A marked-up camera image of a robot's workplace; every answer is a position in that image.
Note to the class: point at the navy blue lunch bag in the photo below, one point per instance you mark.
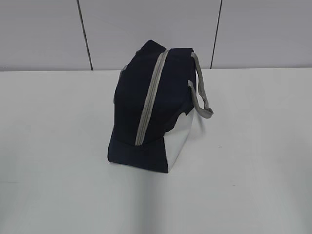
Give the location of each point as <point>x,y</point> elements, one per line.
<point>157,95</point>

